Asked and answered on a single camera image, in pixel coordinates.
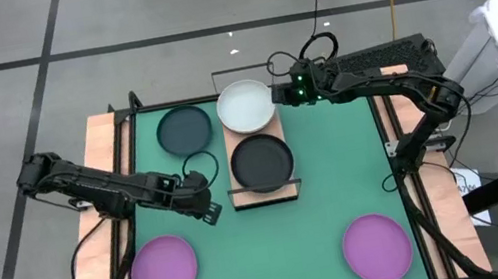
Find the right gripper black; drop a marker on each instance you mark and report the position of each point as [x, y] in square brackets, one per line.
[310, 83]

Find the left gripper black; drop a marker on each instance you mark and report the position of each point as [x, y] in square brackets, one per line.
[189, 192]

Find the white plate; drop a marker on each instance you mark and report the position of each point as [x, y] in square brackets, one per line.
[246, 107]

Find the black plate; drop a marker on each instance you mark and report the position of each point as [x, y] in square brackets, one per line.
[262, 162]

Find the purple plate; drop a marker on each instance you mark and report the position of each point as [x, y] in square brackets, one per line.
[377, 249]
[164, 270]

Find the dark teal plate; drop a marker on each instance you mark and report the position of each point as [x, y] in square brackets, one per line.
[184, 131]

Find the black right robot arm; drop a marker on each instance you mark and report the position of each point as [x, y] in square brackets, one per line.
[402, 83]

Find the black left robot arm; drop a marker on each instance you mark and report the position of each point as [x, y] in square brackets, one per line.
[100, 189]

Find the wooden dish rack board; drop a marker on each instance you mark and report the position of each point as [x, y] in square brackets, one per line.
[241, 200]

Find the green table mat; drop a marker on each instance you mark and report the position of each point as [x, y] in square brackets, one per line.
[269, 258]

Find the white paper sheet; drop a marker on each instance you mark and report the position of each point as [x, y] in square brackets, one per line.
[469, 183]

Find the black table frame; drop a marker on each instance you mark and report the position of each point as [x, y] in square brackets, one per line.
[121, 116]

